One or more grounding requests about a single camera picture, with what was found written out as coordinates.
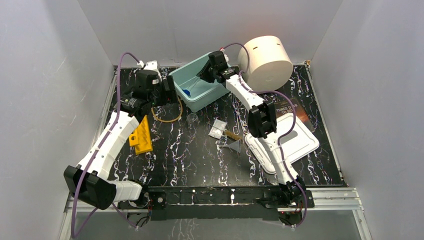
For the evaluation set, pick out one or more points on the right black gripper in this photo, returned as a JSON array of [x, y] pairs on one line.
[[203, 73]]

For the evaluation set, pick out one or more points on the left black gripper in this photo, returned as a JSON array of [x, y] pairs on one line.
[[169, 89]]

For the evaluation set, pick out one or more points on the blue-tipped glass rod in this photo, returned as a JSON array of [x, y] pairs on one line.
[[188, 90]]

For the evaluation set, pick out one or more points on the clear glass beaker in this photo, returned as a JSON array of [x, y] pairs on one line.
[[192, 120]]

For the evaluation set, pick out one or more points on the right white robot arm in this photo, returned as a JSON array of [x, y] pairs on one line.
[[261, 121]]

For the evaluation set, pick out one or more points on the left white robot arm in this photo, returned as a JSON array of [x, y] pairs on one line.
[[88, 180]]

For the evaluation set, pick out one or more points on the tan rubber tube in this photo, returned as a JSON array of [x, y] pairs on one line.
[[155, 116]]

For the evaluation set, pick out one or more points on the teal plastic bin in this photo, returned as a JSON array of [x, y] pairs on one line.
[[203, 93]]

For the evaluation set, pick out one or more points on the clear plastic packet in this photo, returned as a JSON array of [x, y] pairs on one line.
[[217, 129]]

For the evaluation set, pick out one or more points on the cream cylindrical container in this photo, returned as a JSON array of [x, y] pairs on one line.
[[266, 63]]

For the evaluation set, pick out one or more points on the yellow test tube rack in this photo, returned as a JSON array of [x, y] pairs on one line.
[[140, 139]]

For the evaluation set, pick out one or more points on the test tube brush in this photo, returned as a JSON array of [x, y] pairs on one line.
[[232, 135]]

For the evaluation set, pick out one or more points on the metal test tube clamp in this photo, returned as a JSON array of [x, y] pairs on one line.
[[241, 120]]

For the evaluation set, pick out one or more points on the clear glass funnel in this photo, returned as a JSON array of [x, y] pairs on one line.
[[236, 146]]

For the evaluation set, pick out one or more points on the dark book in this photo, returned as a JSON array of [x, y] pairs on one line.
[[283, 107]]

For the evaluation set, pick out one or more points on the white plastic lid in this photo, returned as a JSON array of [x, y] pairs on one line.
[[297, 144]]

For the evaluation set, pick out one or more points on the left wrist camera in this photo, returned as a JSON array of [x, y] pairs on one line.
[[151, 66]]

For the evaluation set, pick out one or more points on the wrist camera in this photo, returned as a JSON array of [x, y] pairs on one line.
[[151, 66], [224, 54]]

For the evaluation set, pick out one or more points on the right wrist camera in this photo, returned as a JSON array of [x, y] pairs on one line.
[[224, 54]]

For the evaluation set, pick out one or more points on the aluminium frame rail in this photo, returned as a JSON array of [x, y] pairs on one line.
[[318, 199]]

